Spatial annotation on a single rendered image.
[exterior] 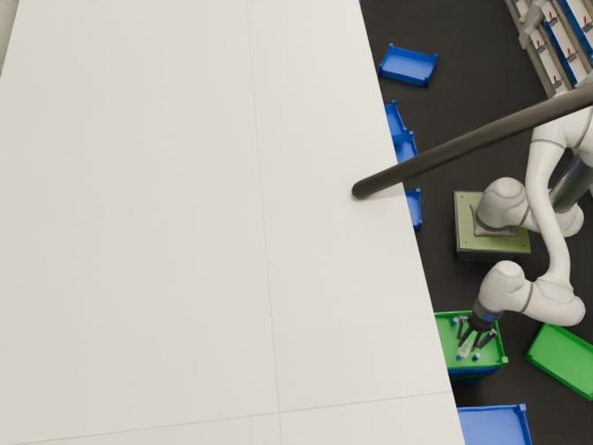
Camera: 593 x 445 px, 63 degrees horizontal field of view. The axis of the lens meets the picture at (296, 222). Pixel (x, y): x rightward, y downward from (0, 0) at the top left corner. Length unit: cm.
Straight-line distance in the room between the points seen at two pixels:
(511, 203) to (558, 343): 70
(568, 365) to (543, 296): 92
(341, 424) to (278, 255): 22
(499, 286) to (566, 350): 99
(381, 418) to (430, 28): 307
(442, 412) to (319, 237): 26
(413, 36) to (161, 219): 285
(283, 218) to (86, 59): 49
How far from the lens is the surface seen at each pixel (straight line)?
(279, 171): 72
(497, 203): 220
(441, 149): 64
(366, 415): 60
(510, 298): 161
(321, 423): 60
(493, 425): 196
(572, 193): 203
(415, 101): 304
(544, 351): 249
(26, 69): 103
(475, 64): 329
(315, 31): 90
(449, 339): 198
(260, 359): 62
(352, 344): 61
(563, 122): 172
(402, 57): 327
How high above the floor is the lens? 229
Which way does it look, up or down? 62 degrees down
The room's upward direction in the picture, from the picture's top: 12 degrees counter-clockwise
